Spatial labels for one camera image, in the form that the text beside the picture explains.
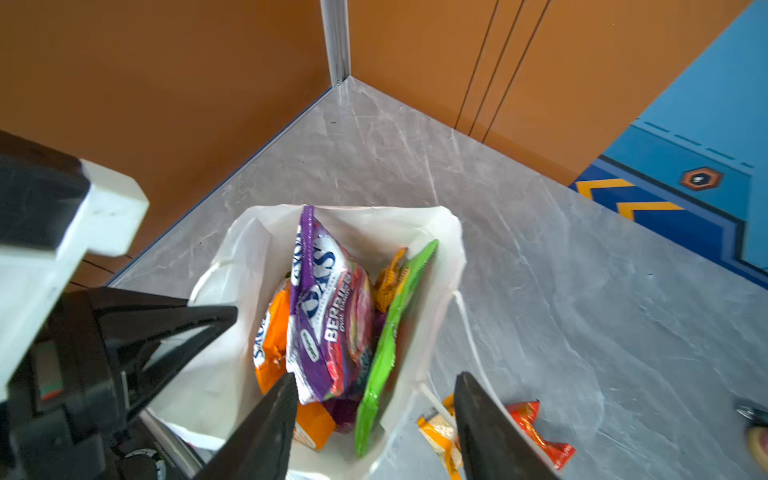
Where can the large green Lays chip bag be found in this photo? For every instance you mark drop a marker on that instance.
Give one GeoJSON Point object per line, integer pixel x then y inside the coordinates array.
{"type": "Point", "coordinates": [385, 357]}

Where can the magenta purple snack bag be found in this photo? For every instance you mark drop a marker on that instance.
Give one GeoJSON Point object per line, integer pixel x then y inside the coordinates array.
{"type": "Point", "coordinates": [343, 410]}

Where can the orange snack packet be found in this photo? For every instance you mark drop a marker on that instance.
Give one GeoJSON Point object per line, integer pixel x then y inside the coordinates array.
{"type": "Point", "coordinates": [314, 425]}

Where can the left aluminium corner post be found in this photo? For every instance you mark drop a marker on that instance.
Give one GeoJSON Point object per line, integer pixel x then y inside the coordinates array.
{"type": "Point", "coordinates": [336, 33]}

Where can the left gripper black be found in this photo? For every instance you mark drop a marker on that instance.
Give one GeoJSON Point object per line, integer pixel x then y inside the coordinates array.
{"type": "Point", "coordinates": [100, 359]}

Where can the small orange yellow candy packet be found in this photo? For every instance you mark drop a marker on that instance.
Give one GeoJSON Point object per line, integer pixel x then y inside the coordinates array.
{"type": "Point", "coordinates": [442, 438]}

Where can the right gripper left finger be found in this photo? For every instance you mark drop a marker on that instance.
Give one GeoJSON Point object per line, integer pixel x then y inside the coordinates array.
{"type": "Point", "coordinates": [260, 447]}

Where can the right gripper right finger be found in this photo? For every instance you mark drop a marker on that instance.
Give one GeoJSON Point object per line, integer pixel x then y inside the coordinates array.
{"type": "Point", "coordinates": [491, 445]}

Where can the purple small snack packet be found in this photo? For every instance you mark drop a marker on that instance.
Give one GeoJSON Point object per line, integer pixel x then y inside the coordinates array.
{"type": "Point", "coordinates": [331, 312]}

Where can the small orange wrapper packet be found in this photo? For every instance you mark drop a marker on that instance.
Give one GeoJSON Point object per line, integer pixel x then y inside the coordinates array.
{"type": "Point", "coordinates": [386, 285]}

